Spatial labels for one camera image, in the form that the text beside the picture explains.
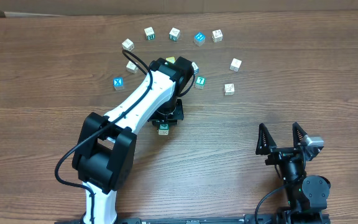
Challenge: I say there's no blue top wooden block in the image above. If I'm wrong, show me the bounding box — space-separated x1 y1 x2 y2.
194 32 206 47

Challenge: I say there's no wooden block far right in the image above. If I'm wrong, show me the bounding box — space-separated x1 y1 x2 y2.
229 58 242 72

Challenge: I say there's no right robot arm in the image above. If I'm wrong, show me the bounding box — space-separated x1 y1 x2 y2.
254 122 331 224

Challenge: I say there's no green 7 wooden block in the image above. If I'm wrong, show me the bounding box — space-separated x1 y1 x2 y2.
195 76 206 89

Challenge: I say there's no wooden block teal letter side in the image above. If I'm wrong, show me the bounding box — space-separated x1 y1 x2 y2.
169 27 180 42

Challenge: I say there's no wooden block drawing top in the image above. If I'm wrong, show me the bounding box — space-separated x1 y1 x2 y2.
212 29 223 43

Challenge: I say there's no blue X wooden block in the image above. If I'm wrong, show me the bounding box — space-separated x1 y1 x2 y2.
113 77 124 90

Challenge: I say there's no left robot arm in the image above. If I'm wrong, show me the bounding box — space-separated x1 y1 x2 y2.
72 57 195 223

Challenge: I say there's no wooden block blue side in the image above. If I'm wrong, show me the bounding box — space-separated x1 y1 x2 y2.
192 62 199 75

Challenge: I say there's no yellow top wooden block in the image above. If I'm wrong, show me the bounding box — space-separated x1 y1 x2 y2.
165 57 175 63

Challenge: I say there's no green 4 wooden block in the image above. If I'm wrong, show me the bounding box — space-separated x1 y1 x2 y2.
158 124 169 136

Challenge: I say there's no plain wooden block far left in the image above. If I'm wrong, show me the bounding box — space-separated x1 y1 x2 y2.
122 39 134 52

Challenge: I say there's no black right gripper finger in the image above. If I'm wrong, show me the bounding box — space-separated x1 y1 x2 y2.
292 122 308 147
255 123 277 155

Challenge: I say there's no wooden block left middle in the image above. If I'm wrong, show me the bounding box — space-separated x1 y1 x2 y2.
126 61 139 73

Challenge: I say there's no wooden block lower right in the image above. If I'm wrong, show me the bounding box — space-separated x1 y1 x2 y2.
224 83 235 96

